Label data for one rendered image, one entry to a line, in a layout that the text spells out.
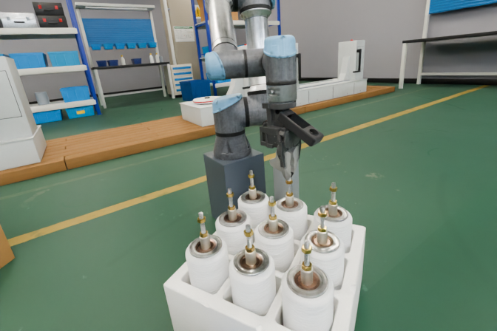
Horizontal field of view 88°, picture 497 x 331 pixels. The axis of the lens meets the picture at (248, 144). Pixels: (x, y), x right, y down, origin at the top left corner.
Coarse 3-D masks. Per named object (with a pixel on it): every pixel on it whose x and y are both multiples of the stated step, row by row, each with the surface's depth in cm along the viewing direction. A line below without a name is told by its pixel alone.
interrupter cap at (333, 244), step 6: (306, 234) 60; (312, 234) 59; (330, 234) 59; (312, 240) 58; (330, 240) 57; (336, 240) 57; (312, 246) 56; (318, 246) 56; (324, 246) 56; (330, 246) 55; (336, 246) 55; (318, 252) 54; (324, 252) 54; (330, 252) 54
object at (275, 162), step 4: (276, 152) 68; (288, 152) 66; (276, 156) 68; (288, 156) 66; (272, 160) 69; (276, 160) 68; (288, 160) 67; (272, 164) 70; (276, 164) 69; (288, 164) 67; (280, 168) 68; (284, 168) 66; (288, 168) 67; (284, 172) 67; (288, 172) 68; (284, 176) 68; (288, 176) 68
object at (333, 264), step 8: (344, 248) 56; (312, 256) 54; (320, 256) 54; (328, 256) 53; (336, 256) 54; (344, 256) 57; (312, 264) 55; (320, 264) 54; (328, 264) 54; (336, 264) 54; (328, 272) 54; (336, 272) 55; (336, 280) 55; (336, 288) 56
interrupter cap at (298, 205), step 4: (280, 200) 75; (284, 200) 75; (296, 200) 74; (300, 200) 74; (280, 204) 73; (284, 204) 73; (296, 204) 73; (300, 204) 72; (280, 208) 71; (284, 208) 71; (288, 208) 70; (292, 208) 70; (296, 208) 70; (300, 208) 70
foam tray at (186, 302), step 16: (352, 224) 74; (352, 240) 67; (352, 256) 62; (176, 272) 62; (352, 272) 57; (176, 288) 57; (192, 288) 57; (224, 288) 56; (352, 288) 54; (176, 304) 58; (192, 304) 55; (208, 304) 53; (224, 304) 52; (272, 304) 51; (336, 304) 52; (352, 304) 50; (176, 320) 61; (192, 320) 57; (208, 320) 54; (224, 320) 51; (240, 320) 49; (256, 320) 49; (272, 320) 48; (336, 320) 47; (352, 320) 53
